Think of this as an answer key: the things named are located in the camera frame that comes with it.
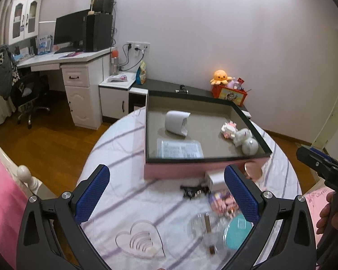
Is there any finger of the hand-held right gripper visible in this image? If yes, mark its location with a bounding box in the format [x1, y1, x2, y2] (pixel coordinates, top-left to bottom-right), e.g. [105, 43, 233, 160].
[308, 146, 338, 173]
[296, 145, 332, 182]

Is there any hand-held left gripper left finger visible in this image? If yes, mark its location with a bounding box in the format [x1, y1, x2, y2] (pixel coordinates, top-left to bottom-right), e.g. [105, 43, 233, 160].
[16, 164, 111, 270]

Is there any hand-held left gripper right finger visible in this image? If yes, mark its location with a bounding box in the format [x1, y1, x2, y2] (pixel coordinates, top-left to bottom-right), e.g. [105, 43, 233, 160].
[223, 164, 318, 270]

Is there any pink building block toy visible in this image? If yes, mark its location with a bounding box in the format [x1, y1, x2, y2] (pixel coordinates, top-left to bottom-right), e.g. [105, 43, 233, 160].
[209, 191, 239, 215]

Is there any rose gold cylinder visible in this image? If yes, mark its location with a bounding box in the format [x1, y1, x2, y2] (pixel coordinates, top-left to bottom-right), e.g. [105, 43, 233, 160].
[244, 162, 263, 180]

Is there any small white box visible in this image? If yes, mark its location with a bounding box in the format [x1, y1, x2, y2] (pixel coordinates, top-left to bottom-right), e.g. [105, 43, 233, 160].
[205, 171, 226, 189]

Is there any clear container with teal lid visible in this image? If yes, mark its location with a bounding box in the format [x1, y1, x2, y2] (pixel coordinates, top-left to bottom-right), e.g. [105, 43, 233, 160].
[223, 216, 254, 251]

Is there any black flower hair clip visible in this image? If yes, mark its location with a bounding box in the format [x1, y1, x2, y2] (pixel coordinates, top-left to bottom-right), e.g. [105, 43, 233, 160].
[180, 184, 211, 200]

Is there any pink box with green rim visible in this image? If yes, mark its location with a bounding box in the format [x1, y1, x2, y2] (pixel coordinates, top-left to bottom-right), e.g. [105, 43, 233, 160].
[144, 89, 273, 180]

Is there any clear case with metal bar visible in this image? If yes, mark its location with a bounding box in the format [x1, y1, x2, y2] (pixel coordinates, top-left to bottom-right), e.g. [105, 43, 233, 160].
[191, 213, 224, 256]

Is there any person's right hand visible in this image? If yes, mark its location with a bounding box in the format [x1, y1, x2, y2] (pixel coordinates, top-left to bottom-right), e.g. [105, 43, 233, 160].
[316, 191, 338, 235]

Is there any pink pillow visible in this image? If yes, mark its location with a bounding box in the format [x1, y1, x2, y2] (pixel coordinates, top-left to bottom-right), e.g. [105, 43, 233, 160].
[303, 187, 332, 232]

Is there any white unicorn figurine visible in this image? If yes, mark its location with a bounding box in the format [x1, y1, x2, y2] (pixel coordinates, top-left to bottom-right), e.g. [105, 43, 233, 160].
[232, 128, 260, 155]

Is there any small pink cake toy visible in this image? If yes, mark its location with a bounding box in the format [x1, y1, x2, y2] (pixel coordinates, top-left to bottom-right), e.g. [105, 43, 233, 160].
[221, 121, 237, 139]

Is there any clear packet with printed label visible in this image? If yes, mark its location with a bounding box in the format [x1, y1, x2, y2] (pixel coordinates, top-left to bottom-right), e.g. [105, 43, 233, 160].
[156, 138, 205, 159]

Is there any clear heart-shaped acrylic piece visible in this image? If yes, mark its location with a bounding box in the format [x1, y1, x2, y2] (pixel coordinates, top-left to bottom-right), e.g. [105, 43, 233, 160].
[115, 220, 166, 260]

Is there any pink blanket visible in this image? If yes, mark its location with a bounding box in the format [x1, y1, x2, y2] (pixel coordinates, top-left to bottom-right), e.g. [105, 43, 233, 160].
[0, 140, 29, 270]

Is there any white cylindrical cup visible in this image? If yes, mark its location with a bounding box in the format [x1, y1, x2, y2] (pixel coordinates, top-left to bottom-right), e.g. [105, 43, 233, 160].
[165, 110, 191, 140]

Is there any red printed box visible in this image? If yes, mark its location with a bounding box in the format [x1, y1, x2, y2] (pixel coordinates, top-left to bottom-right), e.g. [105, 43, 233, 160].
[212, 86, 248, 108]

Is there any white nightstand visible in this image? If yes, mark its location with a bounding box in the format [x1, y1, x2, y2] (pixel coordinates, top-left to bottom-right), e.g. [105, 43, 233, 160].
[98, 74, 136, 120]

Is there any orange octopus plush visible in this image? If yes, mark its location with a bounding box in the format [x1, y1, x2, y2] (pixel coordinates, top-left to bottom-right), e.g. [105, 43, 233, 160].
[210, 70, 234, 86]

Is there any black office chair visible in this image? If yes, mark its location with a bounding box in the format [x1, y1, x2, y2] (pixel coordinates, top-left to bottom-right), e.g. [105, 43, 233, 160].
[11, 72, 51, 126]

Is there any white desk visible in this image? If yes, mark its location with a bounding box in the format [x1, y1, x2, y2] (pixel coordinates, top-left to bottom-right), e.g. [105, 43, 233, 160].
[15, 46, 116, 130]

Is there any blue yellow snack bag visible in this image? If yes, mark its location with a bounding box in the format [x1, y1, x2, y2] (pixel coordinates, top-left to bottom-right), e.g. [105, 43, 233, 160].
[136, 60, 148, 85]

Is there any black top side table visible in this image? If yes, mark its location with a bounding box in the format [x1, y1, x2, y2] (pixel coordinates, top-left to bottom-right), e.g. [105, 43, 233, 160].
[129, 79, 252, 119]

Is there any bottle with orange cap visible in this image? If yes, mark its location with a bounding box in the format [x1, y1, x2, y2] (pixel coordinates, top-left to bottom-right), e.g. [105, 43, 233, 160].
[110, 50, 119, 76]

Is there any grey jacket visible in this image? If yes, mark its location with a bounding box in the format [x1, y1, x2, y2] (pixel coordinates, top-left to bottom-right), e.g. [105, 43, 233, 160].
[0, 45, 18, 99]

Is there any black computer tower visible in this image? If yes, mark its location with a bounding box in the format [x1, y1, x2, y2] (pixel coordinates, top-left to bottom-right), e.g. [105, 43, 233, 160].
[84, 13, 114, 53]

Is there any black computer monitor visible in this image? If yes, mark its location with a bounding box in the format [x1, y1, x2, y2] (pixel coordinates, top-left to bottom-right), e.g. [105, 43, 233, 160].
[53, 9, 88, 50]

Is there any black speaker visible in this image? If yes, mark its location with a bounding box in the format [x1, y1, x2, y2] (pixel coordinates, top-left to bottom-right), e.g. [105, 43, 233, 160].
[94, 0, 115, 15]

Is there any white bed post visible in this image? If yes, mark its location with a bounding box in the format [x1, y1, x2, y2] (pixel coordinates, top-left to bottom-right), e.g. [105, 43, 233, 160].
[16, 164, 43, 199]

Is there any white wall outlet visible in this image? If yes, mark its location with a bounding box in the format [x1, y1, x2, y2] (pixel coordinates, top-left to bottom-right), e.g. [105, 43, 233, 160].
[126, 42, 151, 50]

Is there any white wall cabinet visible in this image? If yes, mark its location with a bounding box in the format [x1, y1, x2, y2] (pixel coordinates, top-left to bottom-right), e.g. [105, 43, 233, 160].
[9, 0, 43, 46]

